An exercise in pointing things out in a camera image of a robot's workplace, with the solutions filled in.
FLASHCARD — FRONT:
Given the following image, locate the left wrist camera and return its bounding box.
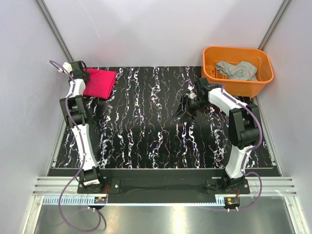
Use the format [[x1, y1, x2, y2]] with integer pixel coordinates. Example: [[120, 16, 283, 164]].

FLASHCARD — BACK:
[[63, 60, 86, 79]]

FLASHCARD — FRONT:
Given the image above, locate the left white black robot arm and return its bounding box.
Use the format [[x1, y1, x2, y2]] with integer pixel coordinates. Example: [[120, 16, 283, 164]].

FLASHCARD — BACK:
[[58, 68, 105, 193]]

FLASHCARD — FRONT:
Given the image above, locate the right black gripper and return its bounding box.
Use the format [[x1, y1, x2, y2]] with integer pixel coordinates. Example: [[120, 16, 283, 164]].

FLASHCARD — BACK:
[[172, 96, 208, 124]]

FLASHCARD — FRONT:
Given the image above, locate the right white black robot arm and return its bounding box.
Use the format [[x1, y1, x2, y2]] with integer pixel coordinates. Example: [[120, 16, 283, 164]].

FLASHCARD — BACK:
[[173, 83, 263, 193]]

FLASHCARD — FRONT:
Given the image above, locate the right aluminium frame post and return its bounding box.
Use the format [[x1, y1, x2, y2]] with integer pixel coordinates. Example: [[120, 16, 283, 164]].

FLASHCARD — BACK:
[[258, 0, 293, 51]]

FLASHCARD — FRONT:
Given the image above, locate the orange plastic basket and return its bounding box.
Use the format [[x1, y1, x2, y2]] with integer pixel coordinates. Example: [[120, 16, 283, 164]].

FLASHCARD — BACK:
[[201, 46, 274, 98]]

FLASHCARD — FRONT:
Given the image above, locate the grey t shirt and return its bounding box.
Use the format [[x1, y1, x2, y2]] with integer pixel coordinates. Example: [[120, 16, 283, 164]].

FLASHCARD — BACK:
[[215, 61, 257, 81]]

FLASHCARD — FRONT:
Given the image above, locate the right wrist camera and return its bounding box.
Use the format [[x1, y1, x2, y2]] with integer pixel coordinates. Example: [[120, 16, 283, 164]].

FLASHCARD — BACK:
[[186, 78, 210, 99]]

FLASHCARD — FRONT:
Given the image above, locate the slotted white cable duct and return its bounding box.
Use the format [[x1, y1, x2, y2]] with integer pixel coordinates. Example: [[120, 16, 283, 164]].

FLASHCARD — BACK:
[[43, 196, 241, 207]]

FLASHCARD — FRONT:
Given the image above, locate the pink t shirt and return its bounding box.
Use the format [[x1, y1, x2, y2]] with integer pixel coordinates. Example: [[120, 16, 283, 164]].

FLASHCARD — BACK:
[[83, 68, 117, 99]]

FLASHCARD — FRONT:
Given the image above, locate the left aluminium frame post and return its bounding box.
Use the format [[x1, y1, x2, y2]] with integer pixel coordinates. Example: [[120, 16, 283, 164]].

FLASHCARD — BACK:
[[34, 0, 74, 76]]

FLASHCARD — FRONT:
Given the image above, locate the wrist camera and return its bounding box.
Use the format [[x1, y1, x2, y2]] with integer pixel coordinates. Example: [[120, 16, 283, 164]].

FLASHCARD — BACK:
[[186, 78, 210, 99], [63, 60, 86, 79]]

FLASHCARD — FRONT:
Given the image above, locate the aluminium frame post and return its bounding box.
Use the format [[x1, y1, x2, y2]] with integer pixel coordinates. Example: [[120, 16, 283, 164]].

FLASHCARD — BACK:
[[258, 0, 293, 51], [34, 0, 74, 76]]

